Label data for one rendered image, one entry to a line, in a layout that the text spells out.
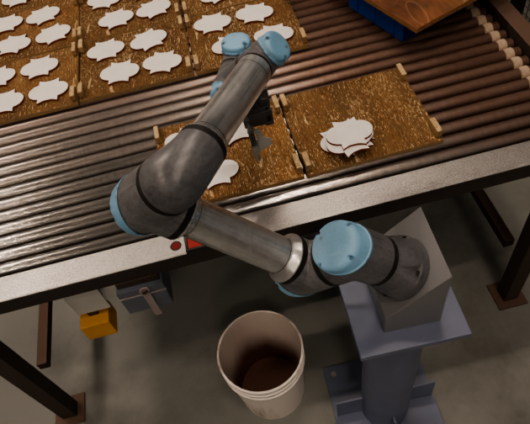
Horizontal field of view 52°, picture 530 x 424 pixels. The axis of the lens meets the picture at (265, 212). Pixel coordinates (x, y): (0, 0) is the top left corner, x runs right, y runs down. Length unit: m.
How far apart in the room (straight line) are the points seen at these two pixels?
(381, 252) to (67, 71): 1.45
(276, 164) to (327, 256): 0.53
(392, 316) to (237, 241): 0.42
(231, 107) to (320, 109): 0.74
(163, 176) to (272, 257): 0.34
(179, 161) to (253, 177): 0.67
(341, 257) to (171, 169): 0.40
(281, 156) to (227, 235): 0.58
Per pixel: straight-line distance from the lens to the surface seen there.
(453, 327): 1.40
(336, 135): 1.59
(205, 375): 2.32
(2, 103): 2.18
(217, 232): 1.08
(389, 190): 1.55
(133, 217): 1.02
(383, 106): 1.75
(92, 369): 2.50
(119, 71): 2.08
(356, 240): 1.11
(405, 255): 1.21
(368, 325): 1.38
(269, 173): 1.58
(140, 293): 1.59
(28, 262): 1.67
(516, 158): 1.68
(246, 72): 1.12
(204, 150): 0.94
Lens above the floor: 2.12
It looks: 52 degrees down
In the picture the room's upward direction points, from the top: 13 degrees counter-clockwise
